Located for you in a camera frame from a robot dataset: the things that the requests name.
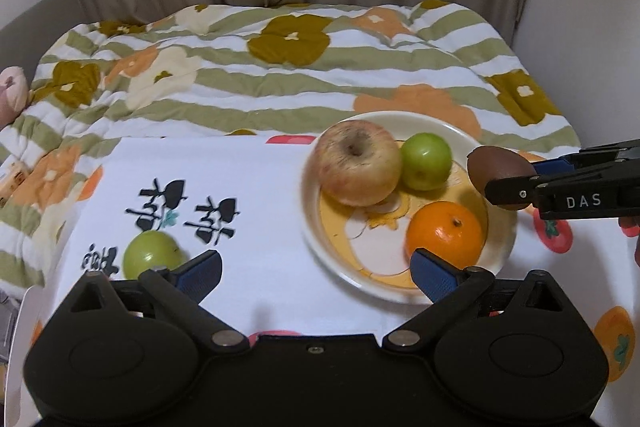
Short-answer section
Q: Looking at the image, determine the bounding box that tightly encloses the brown kiwi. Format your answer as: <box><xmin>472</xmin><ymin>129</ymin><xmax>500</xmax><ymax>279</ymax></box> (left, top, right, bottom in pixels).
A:
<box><xmin>466</xmin><ymin>146</ymin><xmax>536</xmax><ymax>197</ymax></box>

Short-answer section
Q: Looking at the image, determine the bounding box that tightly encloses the green apple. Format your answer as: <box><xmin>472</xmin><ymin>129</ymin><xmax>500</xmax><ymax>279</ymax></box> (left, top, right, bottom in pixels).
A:
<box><xmin>122</xmin><ymin>231</ymin><xmax>186</xmax><ymax>280</ymax></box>
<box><xmin>400</xmin><ymin>132</ymin><xmax>454</xmax><ymax>192</ymax></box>

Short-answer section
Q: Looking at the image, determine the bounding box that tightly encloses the large orange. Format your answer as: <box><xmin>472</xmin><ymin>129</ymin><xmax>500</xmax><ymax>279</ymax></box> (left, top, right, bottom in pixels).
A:
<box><xmin>404</xmin><ymin>202</ymin><xmax>486</xmax><ymax>269</ymax></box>

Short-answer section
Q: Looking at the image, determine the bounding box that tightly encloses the large yellow-red apple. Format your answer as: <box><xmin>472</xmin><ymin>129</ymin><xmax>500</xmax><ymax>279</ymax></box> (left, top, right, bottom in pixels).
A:
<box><xmin>310</xmin><ymin>119</ymin><xmax>402</xmax><ymax>207</ymax></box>

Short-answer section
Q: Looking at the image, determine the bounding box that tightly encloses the cream duck print plate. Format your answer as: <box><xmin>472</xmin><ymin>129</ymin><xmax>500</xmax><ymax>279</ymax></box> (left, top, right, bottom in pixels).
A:
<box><xmin>299</xmin><ymin>110</ymin><xmax>518</xmax><ymax>305</ymax></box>

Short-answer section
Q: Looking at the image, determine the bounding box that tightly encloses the white fruit print cloth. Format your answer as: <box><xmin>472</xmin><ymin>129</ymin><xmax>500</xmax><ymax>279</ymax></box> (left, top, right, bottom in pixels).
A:
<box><xmin>6</xmin><ymin>135</ymin><xmax>639</xmax><ymax>426</ymax></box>

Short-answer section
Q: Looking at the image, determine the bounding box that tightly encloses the striped floral quilt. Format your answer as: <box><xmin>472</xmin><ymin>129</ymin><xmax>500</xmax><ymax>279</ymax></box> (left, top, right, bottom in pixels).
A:
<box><xmin>1</xmin><ymin>0</ymin><xmax>579</xmax><ymax>299</ymax></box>

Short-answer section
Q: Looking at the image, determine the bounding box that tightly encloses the pink plush toy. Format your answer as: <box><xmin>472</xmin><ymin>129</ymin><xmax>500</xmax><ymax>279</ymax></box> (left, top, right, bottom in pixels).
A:
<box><xmin>0</xmin><ymin>66</ymin><xmax>29</xmax><ymax>129</ymax></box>

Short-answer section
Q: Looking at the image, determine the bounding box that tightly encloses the grey headboard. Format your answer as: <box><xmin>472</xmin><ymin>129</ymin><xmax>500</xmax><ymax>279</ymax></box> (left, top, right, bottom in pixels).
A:
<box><xmin>1</xmin><ymin>0</ymin><xmax>86</xmax><ymax>82</ymax></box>

